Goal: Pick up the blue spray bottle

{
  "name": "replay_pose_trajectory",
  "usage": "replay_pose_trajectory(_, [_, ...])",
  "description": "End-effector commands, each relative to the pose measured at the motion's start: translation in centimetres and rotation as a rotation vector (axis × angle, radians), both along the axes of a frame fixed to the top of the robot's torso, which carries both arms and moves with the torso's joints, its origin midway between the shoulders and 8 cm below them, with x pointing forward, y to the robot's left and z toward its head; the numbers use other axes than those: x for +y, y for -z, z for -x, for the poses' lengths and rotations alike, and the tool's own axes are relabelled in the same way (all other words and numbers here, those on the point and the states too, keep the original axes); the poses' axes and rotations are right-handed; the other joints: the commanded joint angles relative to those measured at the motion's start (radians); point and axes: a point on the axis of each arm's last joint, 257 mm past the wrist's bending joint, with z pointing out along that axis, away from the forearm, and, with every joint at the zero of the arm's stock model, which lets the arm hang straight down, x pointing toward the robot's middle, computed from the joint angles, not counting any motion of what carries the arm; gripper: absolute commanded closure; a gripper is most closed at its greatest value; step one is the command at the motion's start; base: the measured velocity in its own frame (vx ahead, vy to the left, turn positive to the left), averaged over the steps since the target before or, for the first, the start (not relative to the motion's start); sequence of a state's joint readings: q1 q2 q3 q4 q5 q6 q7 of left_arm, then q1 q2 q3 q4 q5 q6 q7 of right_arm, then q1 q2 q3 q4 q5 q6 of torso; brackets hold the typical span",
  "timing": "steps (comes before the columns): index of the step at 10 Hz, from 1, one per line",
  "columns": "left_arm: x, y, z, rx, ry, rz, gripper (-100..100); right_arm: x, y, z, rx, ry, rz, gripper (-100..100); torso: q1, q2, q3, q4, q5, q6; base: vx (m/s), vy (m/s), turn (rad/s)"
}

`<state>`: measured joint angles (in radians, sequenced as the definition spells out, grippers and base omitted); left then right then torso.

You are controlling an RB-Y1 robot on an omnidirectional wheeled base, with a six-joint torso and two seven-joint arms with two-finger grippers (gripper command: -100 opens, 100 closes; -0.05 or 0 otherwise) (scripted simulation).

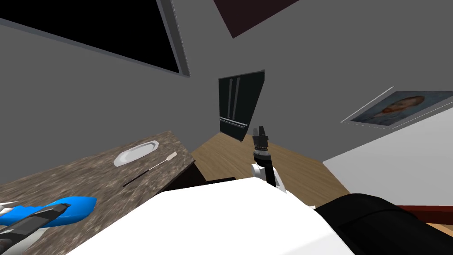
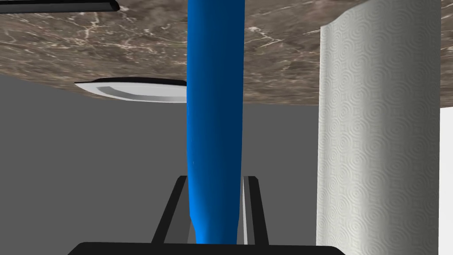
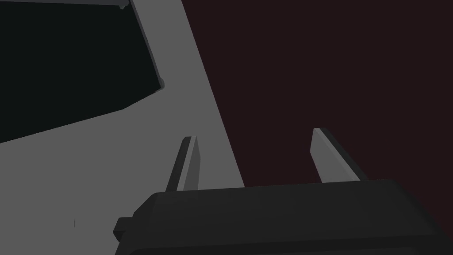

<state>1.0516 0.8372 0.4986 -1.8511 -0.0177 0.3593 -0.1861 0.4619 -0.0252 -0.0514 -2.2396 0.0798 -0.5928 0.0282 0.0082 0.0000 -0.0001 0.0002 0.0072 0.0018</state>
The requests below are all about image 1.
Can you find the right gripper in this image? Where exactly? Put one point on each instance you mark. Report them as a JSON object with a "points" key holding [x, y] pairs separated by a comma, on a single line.
{"points": [[261, 141]]}

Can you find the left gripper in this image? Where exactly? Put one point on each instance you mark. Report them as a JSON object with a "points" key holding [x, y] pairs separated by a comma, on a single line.
{"points": [[32, 221]]}

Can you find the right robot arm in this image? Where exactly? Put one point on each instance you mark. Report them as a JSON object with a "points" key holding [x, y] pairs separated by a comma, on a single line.
{"points": [[389, 226]]}

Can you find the black refrigerator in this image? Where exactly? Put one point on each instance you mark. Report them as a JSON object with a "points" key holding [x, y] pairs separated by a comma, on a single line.
{"points": [[240, 102]]}

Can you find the blue oval object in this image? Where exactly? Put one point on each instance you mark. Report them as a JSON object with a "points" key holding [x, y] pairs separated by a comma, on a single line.
{"points": [[76, 209]]}

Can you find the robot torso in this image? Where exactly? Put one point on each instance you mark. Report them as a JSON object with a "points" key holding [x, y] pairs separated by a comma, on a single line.
{"points": [[219, 219]]}

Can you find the white plate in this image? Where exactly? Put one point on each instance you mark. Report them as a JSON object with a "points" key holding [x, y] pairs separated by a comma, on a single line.
{"points": [[136, 153]]}

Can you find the portrait picture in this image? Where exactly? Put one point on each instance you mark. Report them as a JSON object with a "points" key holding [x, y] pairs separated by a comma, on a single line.
{"points": [[400, 108]]}

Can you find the dark window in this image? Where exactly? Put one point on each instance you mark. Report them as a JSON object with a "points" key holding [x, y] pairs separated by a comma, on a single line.
{"points": [[88, 28]]}

